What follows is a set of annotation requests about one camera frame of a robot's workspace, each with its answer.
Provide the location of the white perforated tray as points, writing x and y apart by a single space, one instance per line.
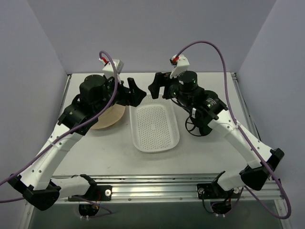
154 126

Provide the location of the black cap green brim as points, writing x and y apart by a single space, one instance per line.
201 117

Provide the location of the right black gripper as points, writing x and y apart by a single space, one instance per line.
164 84

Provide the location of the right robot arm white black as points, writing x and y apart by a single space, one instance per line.
261 159

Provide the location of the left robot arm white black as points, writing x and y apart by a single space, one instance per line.
96 94

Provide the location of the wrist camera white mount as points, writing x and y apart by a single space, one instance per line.
108 69
180 64

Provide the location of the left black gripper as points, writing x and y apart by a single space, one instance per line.
124 93

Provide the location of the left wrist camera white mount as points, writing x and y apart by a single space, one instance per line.
108 69

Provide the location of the beige cloth hat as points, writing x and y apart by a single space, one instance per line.
111 116

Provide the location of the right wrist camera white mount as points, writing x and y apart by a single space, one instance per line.
180 64

